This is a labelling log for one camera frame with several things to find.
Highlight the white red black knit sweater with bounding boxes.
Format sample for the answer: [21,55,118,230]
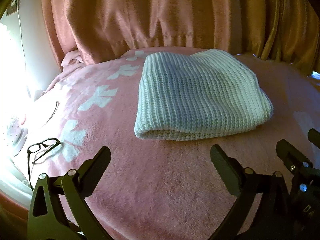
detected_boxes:
[134,49,274,140]

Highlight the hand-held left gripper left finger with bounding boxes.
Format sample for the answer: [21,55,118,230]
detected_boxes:
[27,146,112,240]

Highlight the pink speckled object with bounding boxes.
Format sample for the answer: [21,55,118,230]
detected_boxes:
[5,116,22,141]

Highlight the orange pink curtain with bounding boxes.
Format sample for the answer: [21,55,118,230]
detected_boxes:
[40,0,320,77]

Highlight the pink patterned blanket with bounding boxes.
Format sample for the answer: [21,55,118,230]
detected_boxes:
[24,46,320,240]

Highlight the black eyeglasses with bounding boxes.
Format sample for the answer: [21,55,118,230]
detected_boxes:
[27,137,61,191]

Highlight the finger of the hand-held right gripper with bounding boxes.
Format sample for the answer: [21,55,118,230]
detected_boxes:
[276,139,313,174]
[307,128,320,146]

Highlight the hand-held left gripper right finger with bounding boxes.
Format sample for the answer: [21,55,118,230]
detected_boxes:
[210,144,296,240]

